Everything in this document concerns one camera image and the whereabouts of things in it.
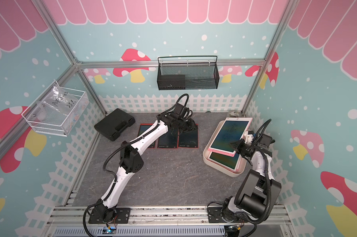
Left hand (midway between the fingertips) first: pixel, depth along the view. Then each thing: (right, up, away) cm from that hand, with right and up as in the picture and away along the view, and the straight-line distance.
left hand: (195, 130), depth 90 cm
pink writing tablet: (+22, -20, +2) cm, 30 cm away
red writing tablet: (-4, -7, +16) cm, 18 cm away
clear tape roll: (+33, +12, +27) cm, 44 cm away
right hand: (+19, -7, -5) cm, 21 cm away
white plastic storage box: (+12, -23, -1) cm, 26 cm away
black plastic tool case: (-60, +2, +17) cm, 62 cm away
